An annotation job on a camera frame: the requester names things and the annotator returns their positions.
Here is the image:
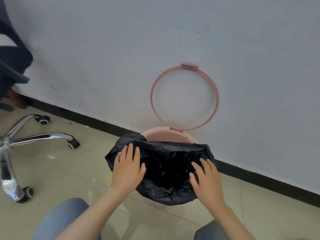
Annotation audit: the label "person's right hand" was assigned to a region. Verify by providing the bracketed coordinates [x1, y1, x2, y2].
[189, 158, 227, 212]

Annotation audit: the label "person's left hand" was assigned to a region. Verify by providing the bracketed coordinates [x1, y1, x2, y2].
[111, 143, 147, 193]

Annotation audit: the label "black plastic bag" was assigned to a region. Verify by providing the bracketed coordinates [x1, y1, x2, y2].
[105, 133, 218, 206]

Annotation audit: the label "pink plastic trash bin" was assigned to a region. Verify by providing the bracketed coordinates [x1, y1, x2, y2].
[140, 63, 220, 144]

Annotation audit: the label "person's left forearm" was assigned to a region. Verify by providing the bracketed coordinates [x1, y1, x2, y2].
[54, 186, 134, 240]

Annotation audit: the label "person's left leg blue jeans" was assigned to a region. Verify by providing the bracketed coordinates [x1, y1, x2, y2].
[32, 197, 102, 240]

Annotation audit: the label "small brown object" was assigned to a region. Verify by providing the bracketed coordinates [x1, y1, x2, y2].
[7, 88, 28, 110]

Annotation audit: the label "black office chair chrome base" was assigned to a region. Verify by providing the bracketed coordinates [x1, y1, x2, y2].
[0, 0, 81, 204]

